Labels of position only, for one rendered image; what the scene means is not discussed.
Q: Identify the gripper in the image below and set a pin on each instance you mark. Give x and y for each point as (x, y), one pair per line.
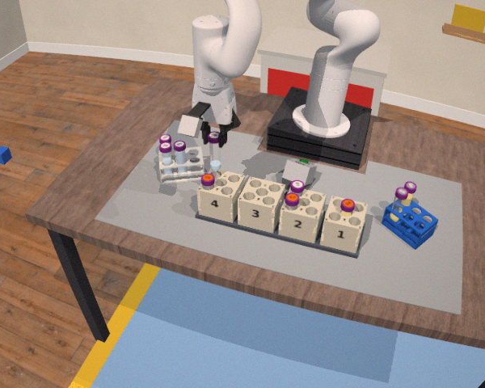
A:
(222, 110)

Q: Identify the grey flat mat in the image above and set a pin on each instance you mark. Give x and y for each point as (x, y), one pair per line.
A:
(386, 266)

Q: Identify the white tube rack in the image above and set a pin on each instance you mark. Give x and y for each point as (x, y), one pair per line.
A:
(193, 174)

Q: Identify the blue sample rack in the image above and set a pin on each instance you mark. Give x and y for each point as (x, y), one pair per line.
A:
(404, 231)

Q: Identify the beige bucket adapter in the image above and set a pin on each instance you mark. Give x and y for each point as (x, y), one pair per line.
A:
(222, 201)
(343, 233)
(259, 204)
(303, 223)

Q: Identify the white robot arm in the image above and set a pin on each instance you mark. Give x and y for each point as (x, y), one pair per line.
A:
(356, 27)

